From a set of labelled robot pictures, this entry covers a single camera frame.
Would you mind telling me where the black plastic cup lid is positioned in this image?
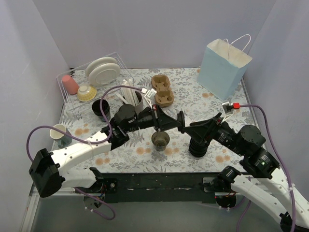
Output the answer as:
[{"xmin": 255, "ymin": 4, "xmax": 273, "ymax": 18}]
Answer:
[{"xmin": 177, "ymin": 111, "xmax": 185, "ymax": 131}]

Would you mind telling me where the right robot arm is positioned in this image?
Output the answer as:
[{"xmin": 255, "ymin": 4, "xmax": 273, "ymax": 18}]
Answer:
[{"xmin": 177, "ymin": 112, "xmax": 309, "ymax": 232}]

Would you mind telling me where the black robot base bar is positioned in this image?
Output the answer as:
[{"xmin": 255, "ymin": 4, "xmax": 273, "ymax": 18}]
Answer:
[{"xmin": 83, "ymin": 169, "xmax": 242, "ymax": 205}]

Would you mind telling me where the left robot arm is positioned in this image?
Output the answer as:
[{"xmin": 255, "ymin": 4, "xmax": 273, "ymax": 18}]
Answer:
[{"xmin": 29, "ymin": 104, "xmax": 184, "ymax": 198}]

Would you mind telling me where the brown cardboard cup carrier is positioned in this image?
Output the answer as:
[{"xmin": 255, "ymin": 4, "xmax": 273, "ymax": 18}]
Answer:
[{"xmin": 151, "ymin": 75, "xmax": 174, "ymax": 107}]

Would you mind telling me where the grey cylindrical straw holder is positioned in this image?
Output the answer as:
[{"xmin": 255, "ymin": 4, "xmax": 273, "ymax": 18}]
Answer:
[{"xmin": 123, "ymin": 91, "xmax": 143, "ymax": 114}]

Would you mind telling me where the stack of black lids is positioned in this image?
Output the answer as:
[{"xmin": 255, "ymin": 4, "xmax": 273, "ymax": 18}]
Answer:
[{"xmin": 189, "ymin": 138, "xmax": 210, "ymax": 158}]

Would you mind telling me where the floral patterned table mat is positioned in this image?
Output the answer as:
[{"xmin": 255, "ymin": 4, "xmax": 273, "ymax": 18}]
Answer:
[{"xmin": 60, "ymin": 68, "xmax": 255, "ymax": 173}]

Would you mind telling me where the wrapped white straws bundle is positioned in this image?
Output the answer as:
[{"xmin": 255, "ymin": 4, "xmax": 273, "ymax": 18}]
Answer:
[{"xmin": 121, "ymin": 78, "xmax": 140, "ymax": 106}]

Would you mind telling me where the light blue paper bag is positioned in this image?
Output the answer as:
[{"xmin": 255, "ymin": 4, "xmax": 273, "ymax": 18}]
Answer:
[{"xmin": 197, "ymin": 34, "xmax": 252, "ymax": 101}]

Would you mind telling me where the stack of black cups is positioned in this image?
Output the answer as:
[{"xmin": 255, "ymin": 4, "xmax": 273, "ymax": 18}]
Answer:
[{"xmin": 92, "ymin": 99, "xmax": 111, "ymax": 122}]

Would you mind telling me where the white ceramic plate front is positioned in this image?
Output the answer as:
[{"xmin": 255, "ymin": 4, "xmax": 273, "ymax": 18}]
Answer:
[{"xmin": 88, "ymin": 63, "xmax": 121, "ymax": 86}]

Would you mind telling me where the white ceramic plate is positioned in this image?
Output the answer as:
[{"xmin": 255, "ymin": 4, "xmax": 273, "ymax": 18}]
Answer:
[
  {"xmin": 88, "ymin": 63, "xmax": 121, "ymax": 86},
  {"xmin": 85, "ymin": 57, "xmax": 117, "ymax": 77}
]

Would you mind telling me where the yellow polka dot bowl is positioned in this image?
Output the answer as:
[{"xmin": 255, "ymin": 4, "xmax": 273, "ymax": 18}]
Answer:
[{"xmin": 77, "ymin": 85, "xmax": 97, "ymax": 102}]

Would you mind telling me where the white ceramic plate back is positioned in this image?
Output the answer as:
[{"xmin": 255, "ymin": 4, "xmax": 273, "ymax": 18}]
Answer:
[{"xmin": 85, "ymin": 57, "xmax": 117, "ymax": 77}]

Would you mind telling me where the pink plastic cup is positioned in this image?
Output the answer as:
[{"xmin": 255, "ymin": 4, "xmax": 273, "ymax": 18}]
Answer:
[{"xmin": 61, "ymin": 75, "xmax": 79, "ymax": 95}]

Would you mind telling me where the grey-green ceramic mug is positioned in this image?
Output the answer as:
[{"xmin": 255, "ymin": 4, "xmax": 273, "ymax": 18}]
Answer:
[{"xmin": 49, "ymin": 124, "xmax": 72, "ymax": 148}]

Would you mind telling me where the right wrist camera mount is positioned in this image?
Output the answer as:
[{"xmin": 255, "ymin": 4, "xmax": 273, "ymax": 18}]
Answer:
[{"xmin": 222, "ymin": 101, "xmax": 240, "ymax": 122}]

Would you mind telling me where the white wire dish rack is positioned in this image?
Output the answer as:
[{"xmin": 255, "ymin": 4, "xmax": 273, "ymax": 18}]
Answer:
[{"xmin": 56, "ymin": 52, "xmax": 133, "ymax": 114}]

